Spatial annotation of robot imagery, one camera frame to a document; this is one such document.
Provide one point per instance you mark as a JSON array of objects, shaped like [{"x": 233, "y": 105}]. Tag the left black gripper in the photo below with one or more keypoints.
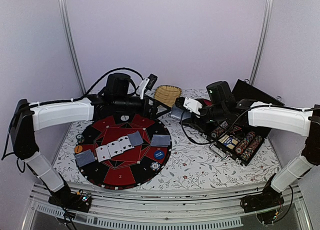
[{"x": 151, "y": 114}]

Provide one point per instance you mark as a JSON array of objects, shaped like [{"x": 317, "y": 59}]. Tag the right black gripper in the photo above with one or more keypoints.
[{"x": 194, "y": 122}]

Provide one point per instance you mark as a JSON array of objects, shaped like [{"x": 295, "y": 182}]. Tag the blue checkered card deck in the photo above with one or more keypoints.
[{"x": 177, "y": 113}]

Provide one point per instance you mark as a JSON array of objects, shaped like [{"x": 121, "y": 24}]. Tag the dealt blue cards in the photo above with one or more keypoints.
[
  {"x": 160, "y": 140},
  {"x": 84, "y": 158}
]

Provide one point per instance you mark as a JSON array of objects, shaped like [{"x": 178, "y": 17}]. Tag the blurred blue card being passed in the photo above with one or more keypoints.
[{"x": 135, "y": 138}]

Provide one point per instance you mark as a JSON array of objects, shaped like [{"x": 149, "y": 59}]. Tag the white dealer button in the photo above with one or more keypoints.
[{"x": 124, "y": 118}]

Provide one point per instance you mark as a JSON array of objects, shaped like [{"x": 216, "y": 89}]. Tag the blue small blind chip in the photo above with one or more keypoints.
[{"x": 159, "y": 155}]

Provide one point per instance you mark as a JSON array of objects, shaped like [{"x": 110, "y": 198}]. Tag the face-up four clubs card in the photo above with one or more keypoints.
[{"x": 125, "y": 144}]

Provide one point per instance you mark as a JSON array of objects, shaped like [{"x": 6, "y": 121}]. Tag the blue white ten chip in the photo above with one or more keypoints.
[{"x": 155, "y": 166}]

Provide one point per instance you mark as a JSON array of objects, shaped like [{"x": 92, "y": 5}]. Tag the poker chip stack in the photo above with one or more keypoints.
[{"x": 80, "y": 138}]

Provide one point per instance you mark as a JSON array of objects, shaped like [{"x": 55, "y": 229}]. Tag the orange dealer button chip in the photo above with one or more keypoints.
[{"x": 78, "y": 149}]

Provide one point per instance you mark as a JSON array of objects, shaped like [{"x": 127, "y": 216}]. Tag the face-up diamonds card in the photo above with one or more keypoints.
[{"x": 102, "y": 153}]

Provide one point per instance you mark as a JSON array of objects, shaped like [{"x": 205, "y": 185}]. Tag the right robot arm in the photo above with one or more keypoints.
[{"x": 302, "y": 121}]

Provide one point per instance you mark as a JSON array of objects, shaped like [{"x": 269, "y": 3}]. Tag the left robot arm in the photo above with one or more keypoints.
[{"x": 113, "y": 98}]

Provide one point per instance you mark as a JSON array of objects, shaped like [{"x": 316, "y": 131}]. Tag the woven bamboo basket tray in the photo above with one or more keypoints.
[{"x": 167, "y": 94}]

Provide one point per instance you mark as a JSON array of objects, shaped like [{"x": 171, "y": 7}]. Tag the red floral round plate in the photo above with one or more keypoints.
[{"x": 204, "y": 102}]

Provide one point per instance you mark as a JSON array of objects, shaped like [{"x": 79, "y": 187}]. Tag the boxed card deck in case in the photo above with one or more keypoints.
[{"x": 229, "y": 141}]

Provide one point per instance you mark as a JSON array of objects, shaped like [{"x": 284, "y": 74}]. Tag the black poker chip case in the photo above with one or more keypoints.
[{"x": 231, "y": 105}]

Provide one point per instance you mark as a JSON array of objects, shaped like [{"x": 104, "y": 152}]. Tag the poker chip row in case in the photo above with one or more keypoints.
[{"x": 244, "y": 143}]

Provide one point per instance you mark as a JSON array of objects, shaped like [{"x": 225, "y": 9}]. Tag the round red black poker mat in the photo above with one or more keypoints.
[{"x": 131, "y": 168}]

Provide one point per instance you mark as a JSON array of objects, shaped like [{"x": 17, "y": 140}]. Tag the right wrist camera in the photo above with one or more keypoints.
[{"x": 190, "y": 104}]

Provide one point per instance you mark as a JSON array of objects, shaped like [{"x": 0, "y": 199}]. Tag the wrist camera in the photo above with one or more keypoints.
[
  {"x": 145, "y": 85},
  {"x": 190, "y": 104}
]

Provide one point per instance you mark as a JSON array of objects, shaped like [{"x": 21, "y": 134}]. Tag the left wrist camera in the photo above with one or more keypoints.
[{"x": 145, "y": 85}]

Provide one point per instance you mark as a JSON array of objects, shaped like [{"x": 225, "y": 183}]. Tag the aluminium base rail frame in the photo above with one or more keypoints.
[{"x": 140, "y": 209}]

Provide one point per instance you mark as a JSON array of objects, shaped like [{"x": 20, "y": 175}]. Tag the right aluminium corner post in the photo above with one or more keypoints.
[{"x": 262, "y": 40}]

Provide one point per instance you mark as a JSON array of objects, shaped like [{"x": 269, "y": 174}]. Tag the aluminium corner post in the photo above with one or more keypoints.
[
  {"x": 262, "y": 40},
  {"x": 70, "y": 43}
]

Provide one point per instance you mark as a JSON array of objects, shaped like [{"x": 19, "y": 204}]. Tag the left aluminium corner post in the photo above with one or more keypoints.
[{"x": 70, "y": 43}]

